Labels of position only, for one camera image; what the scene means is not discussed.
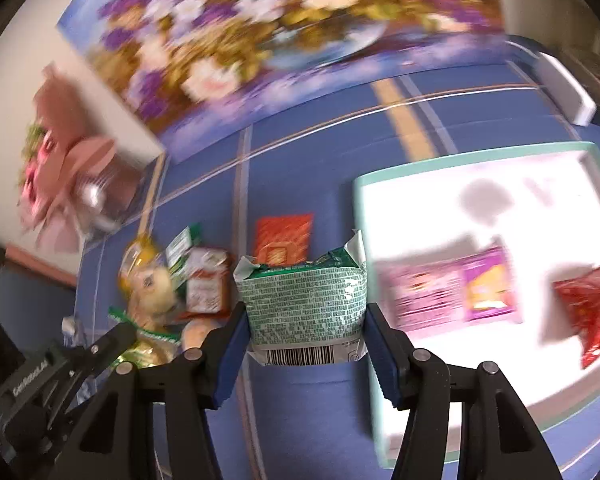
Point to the white tray with teal rim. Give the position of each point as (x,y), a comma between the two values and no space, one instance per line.
(430,220)

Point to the blue and white packet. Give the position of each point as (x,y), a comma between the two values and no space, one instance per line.
(71,330)

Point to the flower painting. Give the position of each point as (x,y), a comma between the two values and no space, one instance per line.
(230,35)

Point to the green and white packet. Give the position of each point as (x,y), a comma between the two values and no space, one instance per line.
(182,247)

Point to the pink paper flower bouquet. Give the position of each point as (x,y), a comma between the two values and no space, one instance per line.
(80,160)

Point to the red snack packet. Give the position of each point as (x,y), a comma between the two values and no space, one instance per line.
(587,310)

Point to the blue plaid tablecloth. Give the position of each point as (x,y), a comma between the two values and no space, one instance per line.
(305,160)

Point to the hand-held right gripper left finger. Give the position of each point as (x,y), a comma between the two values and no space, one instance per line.
(229,362)

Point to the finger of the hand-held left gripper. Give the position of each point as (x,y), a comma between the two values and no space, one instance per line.
(102,347)

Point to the orange-red square packet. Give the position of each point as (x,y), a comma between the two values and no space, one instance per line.
(285,234)

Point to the clear bun packet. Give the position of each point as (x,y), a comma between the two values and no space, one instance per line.
(200,332)

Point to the brown wooden frame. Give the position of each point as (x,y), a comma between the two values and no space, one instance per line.
(40,266)

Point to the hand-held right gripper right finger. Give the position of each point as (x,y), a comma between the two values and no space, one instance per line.
(385,362)

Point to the green snack packet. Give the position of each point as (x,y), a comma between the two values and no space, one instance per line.
(305,300)

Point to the purple snack packet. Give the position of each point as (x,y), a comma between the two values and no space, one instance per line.
(490,280)

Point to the yellow snack packet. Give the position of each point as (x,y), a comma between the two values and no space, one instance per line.
(147,280)

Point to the pink snack packet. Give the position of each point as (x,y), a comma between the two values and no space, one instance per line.
(420,292)

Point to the green foil packet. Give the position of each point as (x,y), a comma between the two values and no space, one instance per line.
(147,352)

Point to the white device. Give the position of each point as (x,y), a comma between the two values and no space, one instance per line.
(565,87)

